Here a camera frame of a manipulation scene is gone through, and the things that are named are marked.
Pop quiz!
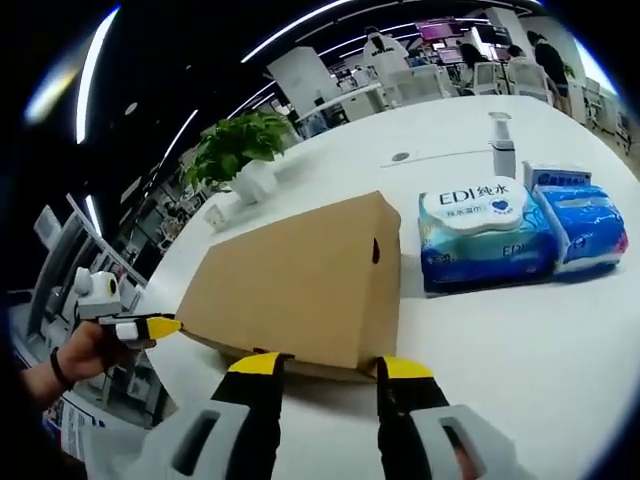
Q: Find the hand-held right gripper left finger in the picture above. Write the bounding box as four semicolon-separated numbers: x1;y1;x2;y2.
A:
149;351;297;480

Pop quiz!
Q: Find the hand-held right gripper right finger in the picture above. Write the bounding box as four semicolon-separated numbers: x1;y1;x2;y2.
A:
374;354;512;480

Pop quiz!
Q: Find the brown cardboard shoe box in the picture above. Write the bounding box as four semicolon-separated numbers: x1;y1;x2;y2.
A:
175;190;402;384

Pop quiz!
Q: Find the white soft wet wipes pack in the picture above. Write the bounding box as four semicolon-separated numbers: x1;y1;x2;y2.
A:
417;175;557;294

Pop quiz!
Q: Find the blue tissue pack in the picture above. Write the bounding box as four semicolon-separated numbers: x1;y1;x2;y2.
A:
530;183;629;275

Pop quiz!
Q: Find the translucent pump bottle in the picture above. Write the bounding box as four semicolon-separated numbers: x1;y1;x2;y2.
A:
487;112;517;179

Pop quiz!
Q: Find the person's left hand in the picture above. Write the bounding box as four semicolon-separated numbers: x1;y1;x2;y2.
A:
54;319;137;390

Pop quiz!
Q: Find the black wristband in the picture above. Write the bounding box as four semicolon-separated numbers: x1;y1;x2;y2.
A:
49;347;71;391

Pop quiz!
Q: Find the blue poster board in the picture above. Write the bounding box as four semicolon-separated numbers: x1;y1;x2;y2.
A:
42;394;109;464

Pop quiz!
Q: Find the green plant in white pot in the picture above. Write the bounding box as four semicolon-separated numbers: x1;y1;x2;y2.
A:
182;112;296;204

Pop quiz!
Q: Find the white table socket strip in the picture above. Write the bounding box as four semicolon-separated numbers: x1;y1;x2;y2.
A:
379;144;494;169

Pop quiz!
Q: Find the long ceiling light strip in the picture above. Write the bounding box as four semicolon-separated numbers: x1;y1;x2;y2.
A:
241;0;546;64

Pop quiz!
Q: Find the purple wall screen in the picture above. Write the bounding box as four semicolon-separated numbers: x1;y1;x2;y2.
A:
419;19;471;41

